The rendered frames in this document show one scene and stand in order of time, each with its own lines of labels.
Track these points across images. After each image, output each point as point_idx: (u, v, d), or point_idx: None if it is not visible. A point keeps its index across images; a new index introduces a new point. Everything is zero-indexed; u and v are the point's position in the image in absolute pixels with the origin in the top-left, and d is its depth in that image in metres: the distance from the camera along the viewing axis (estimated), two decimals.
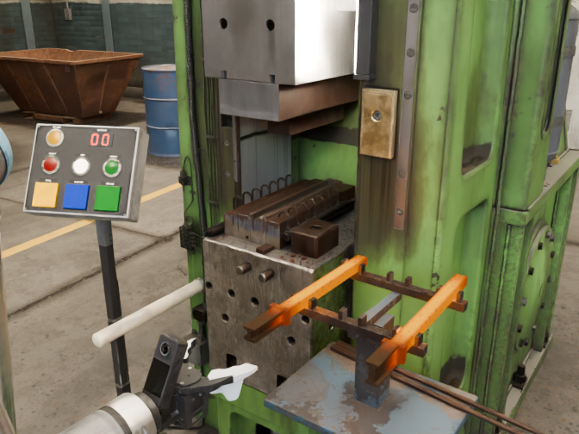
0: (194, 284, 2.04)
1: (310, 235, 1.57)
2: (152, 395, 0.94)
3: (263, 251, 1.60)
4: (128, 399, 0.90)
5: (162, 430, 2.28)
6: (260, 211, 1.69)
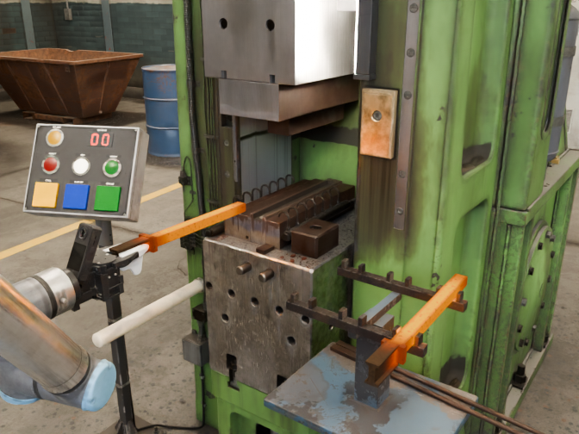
0: (194, 284, 2.04)
1: (310, 235, 1.57)
2: (73, 270, 1.17)
3: (263, 251, 1.60)
4: (52, 270, 1.13)
5: (162, 430, 2.28)
6: (260, 211, 1.69)
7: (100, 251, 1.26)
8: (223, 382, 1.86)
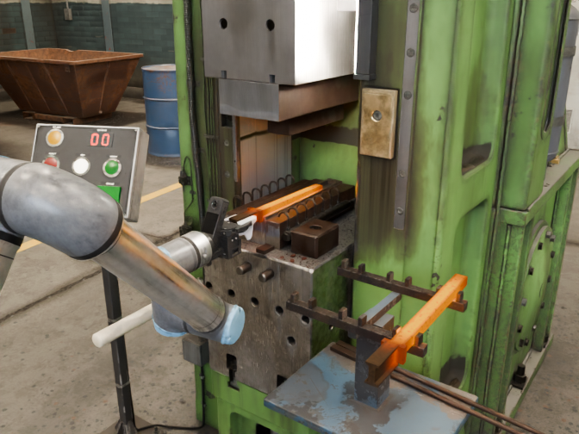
0: None
1: (310, 235, 1.57)
2: (208, 233, 1.48)
3: (263, 251, 1.60)
4: (194, 232, 1.45)
5: (162, 430, 2.28)
6: None
7: None
8: (223, 382, 1.86)
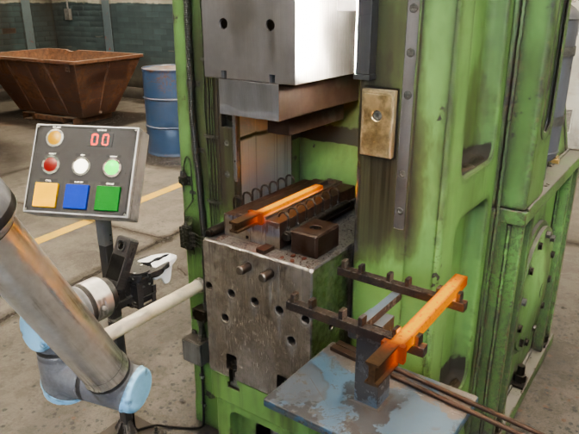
0: (194, 284, 2.04)
1: (310, 235, 1.57)
2: (112, 280, 1.26)
3: (263, 251, 1.60)
4: (93, 280, 1.22)
5: (162, 430, 2.28)
6: None
7: (134, 261, 1.35)
8: (223, 382, 1.86)
